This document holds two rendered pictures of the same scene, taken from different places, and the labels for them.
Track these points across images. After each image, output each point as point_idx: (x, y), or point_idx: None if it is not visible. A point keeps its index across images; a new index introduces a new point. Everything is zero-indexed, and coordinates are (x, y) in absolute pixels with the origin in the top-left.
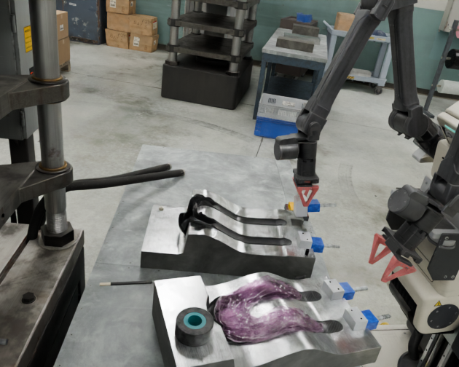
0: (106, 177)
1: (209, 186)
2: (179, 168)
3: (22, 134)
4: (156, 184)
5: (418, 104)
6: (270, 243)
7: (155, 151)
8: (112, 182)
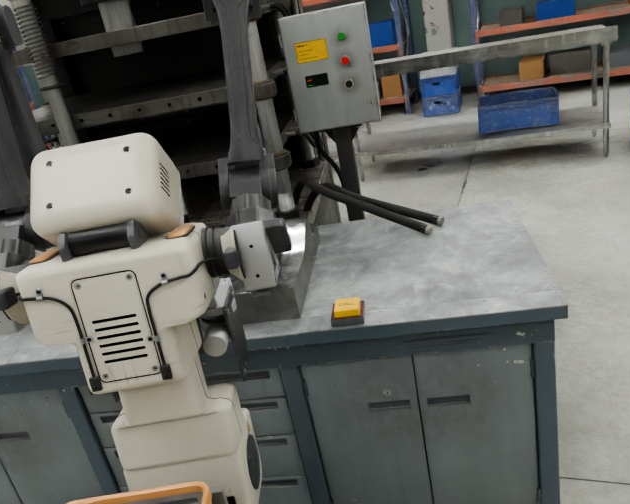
0: (349, 191)
1: (408, 253)
2: (449, 229)
3: (299, 128)
4: (396, 227)
5: (229, 157)
6: (230, 276)
7: (494, 209)
8: (324, 191)
